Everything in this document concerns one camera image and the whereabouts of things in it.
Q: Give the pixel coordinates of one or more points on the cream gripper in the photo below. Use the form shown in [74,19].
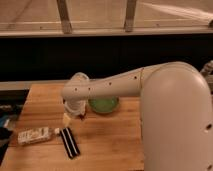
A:
[66,120]

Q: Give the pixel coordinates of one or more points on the dark red pepper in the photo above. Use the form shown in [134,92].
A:
[83,113]

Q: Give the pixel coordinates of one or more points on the black striped rectangular case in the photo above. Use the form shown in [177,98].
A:
[69,142]

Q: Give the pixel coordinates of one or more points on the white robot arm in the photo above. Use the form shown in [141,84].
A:
[176,112]

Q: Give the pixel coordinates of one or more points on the clear plastic water bottle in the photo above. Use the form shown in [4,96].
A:
[37,135]

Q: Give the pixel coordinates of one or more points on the green bowl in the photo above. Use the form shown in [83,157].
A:
[103,106]

